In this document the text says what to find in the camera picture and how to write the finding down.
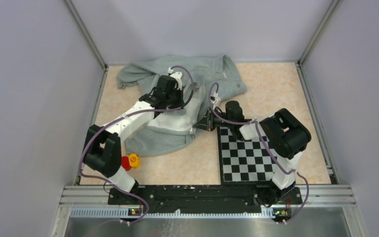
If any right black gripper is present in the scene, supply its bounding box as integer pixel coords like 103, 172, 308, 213
193, 107, 234, 132

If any grey zip-up jacket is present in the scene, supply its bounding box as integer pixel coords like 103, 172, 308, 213
117, 55, 247, 157

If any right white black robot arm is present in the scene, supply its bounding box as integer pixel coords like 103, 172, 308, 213
193, 101, 311, 207

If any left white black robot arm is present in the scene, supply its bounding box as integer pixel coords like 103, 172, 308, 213
81, 72, 184, 204

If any black white checkerboard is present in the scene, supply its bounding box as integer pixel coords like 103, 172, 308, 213
217, 127, 279, 185

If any red yellow toy button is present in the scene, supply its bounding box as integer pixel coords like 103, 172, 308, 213
121, 154, 140, 171

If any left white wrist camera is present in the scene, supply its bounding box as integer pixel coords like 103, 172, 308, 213
167, 67, 183, 90

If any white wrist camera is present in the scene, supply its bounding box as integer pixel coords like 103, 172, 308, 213
167, 67, 183, 90
210, 92, 221, 109

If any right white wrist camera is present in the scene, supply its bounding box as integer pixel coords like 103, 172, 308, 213
210, 92, 221, 109

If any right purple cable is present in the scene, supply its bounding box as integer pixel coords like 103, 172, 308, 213
208, 83, 310, 224

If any purple cable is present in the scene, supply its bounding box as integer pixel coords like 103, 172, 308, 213
208, 83, 310, 224
78, 65, 195, 226

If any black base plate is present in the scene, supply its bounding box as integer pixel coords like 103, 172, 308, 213
108, 184, 303, 214

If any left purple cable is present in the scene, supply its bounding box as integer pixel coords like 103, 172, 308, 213
78, 65, 195, 226

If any aluminium frame rail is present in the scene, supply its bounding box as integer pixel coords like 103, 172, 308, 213
52, 183, 368, 237

